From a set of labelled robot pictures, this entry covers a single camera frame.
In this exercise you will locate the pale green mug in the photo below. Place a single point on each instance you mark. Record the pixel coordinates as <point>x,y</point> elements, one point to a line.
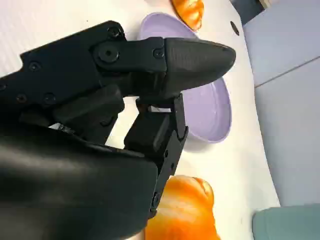
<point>287,225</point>

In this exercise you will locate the grey partition panel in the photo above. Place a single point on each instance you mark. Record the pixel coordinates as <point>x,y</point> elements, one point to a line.
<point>287,37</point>
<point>295,137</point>

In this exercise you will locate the lilac plate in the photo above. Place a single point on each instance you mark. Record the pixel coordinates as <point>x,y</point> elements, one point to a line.
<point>207,112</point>

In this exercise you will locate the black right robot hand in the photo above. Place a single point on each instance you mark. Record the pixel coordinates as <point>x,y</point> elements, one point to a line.
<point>62,175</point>

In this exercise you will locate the orange and white bread roll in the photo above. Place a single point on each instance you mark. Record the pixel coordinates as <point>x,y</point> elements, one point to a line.
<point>190,11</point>
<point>185,212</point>

